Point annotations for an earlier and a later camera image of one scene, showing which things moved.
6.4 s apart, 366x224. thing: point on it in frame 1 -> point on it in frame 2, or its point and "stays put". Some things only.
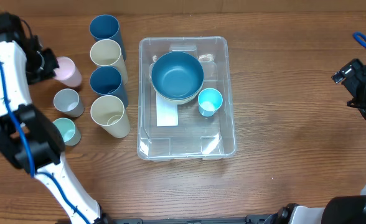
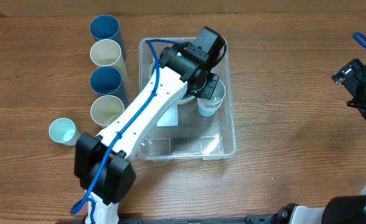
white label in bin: (167, 112) stays put
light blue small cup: (209, 100) stays put
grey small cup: (69, 102) -> (218, 94)
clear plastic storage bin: (185, 105) stays put
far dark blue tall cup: (107, 27) stays put
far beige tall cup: (106, 52) stays put
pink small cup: (66, 73) -> (215, 101)
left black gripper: (50, 53) -> (208, 91)
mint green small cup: (66, 127) stays put
